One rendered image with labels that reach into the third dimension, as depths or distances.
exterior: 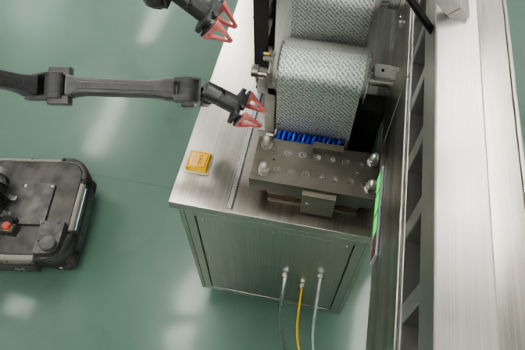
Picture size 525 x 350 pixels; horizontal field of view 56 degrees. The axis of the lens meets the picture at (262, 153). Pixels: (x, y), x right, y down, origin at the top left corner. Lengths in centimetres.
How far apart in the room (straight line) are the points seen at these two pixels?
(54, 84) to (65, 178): 110
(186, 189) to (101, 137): 141
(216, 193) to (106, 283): 108
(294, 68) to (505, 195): 64
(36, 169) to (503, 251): 217
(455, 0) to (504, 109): 32
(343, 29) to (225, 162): 57
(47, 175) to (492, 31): 204
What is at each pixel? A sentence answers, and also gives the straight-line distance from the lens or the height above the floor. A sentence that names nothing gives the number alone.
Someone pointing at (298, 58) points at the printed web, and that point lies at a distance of 139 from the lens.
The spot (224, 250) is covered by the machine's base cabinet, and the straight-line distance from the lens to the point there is 187.
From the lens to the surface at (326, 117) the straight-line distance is 150.
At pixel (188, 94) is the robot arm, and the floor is 121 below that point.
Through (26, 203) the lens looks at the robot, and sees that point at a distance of 255.
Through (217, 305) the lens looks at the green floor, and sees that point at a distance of 240.
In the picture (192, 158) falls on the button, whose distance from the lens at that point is 165.
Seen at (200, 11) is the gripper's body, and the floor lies 143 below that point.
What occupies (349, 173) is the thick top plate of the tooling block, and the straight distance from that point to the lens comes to 151.
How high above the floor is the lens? 229
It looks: 56 degrees down
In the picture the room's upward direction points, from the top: straight up
